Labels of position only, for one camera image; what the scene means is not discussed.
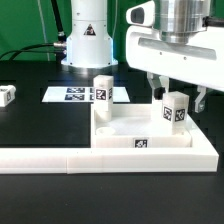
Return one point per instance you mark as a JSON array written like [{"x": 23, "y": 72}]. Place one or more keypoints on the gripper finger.
[
  {"x": 199, "y": 103},
  {"x": 156, "y": 86}
]

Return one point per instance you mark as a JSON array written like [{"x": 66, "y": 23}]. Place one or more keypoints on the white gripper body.
[{"x": 199, "y": 62}]

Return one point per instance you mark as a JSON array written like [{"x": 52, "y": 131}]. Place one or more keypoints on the white L-shaped obstacle fence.
[{"x": 201, "y": 157}]

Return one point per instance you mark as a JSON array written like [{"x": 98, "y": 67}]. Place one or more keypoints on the white marker base sheet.
[{"x": 61, "y": 94}]

